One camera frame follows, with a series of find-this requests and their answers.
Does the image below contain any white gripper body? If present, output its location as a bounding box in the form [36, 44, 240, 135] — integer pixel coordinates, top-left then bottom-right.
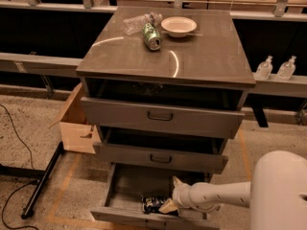
[172, 183, 192, 208]

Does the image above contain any blue chip bag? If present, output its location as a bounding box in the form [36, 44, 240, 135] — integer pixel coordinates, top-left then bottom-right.
[142, 195, 167, 214]

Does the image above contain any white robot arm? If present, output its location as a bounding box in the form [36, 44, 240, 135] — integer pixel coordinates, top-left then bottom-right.
[159, 150, 307, 230]

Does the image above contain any middle grey drawer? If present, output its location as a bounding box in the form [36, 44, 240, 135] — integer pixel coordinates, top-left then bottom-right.
[93, 143, 228, 174]

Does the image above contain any grey drawer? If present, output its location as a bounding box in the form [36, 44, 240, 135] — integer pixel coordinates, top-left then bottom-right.
[81, 97, 244, 139]
[91, 164, 220, 230]
[93, 143, 228, 174]

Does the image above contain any bottom grey drawer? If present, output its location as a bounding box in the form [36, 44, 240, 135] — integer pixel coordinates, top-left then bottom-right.
[91, 164, 220, 230]

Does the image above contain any top grey drawer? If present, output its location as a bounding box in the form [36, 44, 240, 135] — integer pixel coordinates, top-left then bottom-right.
[81, 97, 244, 139]

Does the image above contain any grey drawer cabinet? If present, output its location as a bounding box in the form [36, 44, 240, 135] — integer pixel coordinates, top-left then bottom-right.
[76, 6, 256, 177]

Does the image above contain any cardboard box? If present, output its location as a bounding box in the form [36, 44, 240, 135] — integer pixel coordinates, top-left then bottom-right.
[51, 83, 100, 154]

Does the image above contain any black metal floor bar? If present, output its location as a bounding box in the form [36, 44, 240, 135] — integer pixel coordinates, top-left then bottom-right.
[21, 142, 64, 219]

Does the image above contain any left sanitizer bottle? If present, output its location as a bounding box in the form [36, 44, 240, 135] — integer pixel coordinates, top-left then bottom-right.
[255, 56, 272, 81]

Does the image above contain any sanitizer bottle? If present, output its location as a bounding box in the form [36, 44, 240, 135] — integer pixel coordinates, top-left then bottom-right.
[277, 56, 296, 81]
[255, 56, 272, 81]

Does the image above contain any green soda can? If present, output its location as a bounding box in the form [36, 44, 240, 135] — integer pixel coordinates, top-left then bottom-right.
[142, 23, 161, 51]

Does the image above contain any white bowl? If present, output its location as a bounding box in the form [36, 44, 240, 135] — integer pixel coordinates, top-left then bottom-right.
[161, 16, 197, 38]

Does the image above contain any right sanitizer bottle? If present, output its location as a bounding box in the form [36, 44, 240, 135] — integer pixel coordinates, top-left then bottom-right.
[277, 56, 296, 81]

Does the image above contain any clear plastic bottle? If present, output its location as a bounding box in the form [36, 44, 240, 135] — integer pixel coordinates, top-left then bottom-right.
[123, 12, 163, 35]

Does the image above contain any grey metal shelf rail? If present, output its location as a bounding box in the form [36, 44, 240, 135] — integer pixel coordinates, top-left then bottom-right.
[0, 53, 82, 78]

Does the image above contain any black floor cable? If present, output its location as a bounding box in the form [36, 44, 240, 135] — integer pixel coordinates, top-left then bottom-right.
[0, 103, 40, 230]

